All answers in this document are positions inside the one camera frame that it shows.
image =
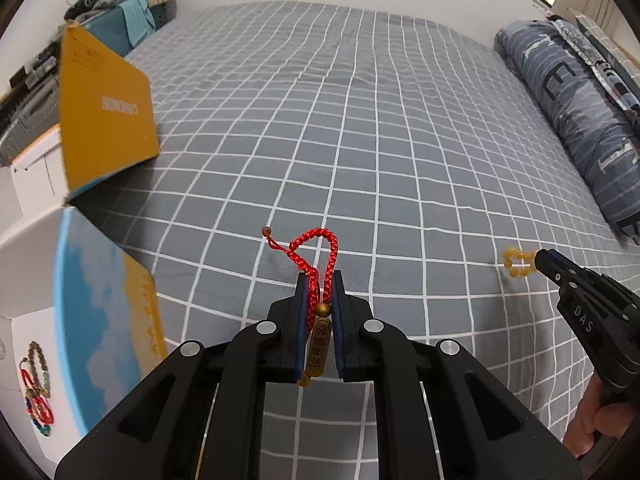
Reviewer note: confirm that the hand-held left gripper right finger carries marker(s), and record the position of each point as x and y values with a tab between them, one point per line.
339	330

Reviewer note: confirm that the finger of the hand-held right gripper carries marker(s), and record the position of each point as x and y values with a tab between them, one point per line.
565	272

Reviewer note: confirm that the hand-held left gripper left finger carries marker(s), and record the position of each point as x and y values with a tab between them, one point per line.
301	330

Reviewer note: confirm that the white cardboard box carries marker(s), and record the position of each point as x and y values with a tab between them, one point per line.
102	105

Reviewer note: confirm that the person's right hand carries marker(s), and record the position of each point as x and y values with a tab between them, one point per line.
590	427

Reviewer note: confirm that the blue grey folded quilt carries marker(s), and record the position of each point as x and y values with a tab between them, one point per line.
565	110

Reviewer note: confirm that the grey checked bed sheet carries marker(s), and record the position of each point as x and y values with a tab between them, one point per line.
350	135

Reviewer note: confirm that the patterned pillow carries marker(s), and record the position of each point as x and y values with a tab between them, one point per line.
595	62

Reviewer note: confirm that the grey storage box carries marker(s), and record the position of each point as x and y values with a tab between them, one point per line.
27	125

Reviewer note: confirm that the teal cloth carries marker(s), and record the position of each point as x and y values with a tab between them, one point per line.
137	17

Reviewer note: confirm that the blue suitcase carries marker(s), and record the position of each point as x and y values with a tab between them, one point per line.
107	35

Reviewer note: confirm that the stack of books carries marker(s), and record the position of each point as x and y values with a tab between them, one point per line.
37	67

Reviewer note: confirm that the dark bag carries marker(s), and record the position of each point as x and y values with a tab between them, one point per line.
85	4

